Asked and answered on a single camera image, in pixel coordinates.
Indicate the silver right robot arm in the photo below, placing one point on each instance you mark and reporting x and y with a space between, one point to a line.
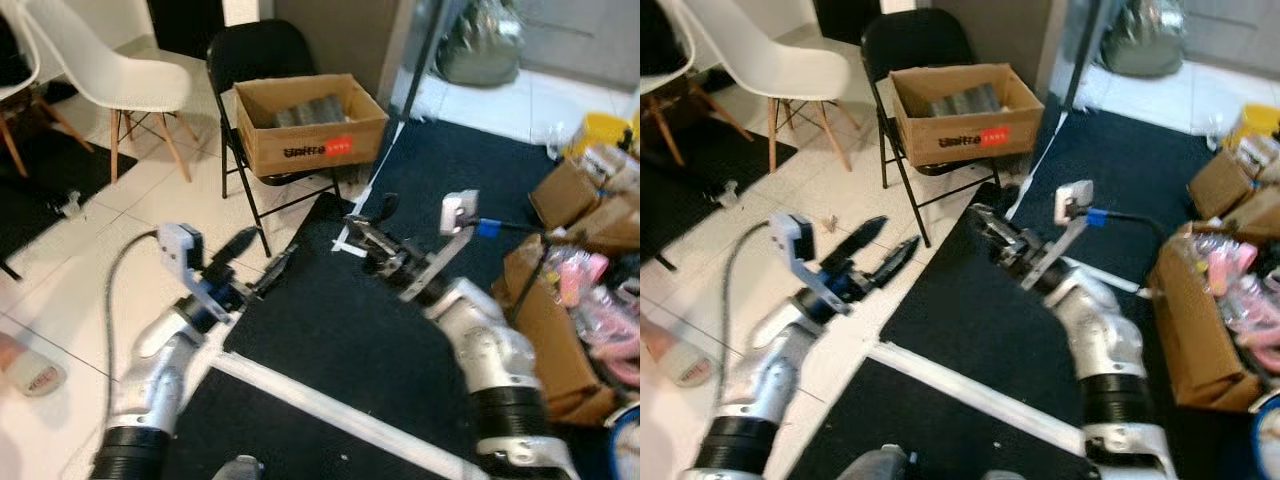
490 350
1105 340

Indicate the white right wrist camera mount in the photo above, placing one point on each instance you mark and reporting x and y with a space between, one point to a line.
1072 203
458 212

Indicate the white plastic chair wooden legs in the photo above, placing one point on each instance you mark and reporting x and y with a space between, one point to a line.
765 55
15 80
660 85
110 65

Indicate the grey-green rubbish bag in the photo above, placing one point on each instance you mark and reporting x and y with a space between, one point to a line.
480 40
1140 35

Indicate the grey robot leg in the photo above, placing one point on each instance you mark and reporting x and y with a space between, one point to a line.
238 468
880 465

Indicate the pink plastic packaging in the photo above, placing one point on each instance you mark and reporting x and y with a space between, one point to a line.
1240 285
592 295

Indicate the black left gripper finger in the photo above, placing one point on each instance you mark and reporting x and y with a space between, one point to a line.
238 248
858 242
894 263
274 270

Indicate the flat brown cardboard box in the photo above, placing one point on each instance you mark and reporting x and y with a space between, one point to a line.
612 228
1255 217

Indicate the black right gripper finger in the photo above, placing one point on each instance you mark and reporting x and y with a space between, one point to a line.
368 230
360 250
982 240
990 218

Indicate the small brown trash piece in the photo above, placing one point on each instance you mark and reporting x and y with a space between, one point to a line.
830 221

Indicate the black floor mat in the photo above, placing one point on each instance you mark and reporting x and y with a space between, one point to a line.
900 420
670 220
990 330
50 185
340 330
260 430

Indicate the small white floor object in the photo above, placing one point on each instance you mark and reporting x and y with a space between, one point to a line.
70 205
728 193

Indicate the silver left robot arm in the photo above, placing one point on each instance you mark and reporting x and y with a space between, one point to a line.
770 380
160 370

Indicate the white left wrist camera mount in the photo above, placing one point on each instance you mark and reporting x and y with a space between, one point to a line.
178 248
795 240

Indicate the cardboard box with red label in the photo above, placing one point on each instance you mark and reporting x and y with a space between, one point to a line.
960 140
300 150

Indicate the grey foam packing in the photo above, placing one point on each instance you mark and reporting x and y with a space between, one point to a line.
310 110
965 100

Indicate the white slipper with red print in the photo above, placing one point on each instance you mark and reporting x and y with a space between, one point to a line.
690 368
38 378

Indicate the yellow plastic rubbish bin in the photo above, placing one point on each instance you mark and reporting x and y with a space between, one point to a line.
1255 120
597 135

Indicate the blue white round container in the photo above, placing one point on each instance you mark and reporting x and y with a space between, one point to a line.
627 440
1268 440

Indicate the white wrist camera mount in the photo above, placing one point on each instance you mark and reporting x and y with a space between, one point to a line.
458 212
178 248
795 240
1072 203

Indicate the person's bare foot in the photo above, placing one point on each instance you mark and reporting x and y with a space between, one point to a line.
10 352
655 340

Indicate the black folding chair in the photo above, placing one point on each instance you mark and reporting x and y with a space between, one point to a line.
910 40
255 50

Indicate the large brown cardboard box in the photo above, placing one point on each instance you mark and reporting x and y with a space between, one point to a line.
545 340
1195 330

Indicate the black metal pole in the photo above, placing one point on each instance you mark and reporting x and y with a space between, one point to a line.
428 55
1083 50

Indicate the white floor tape strip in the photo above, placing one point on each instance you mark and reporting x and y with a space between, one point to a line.
330 400
960 390

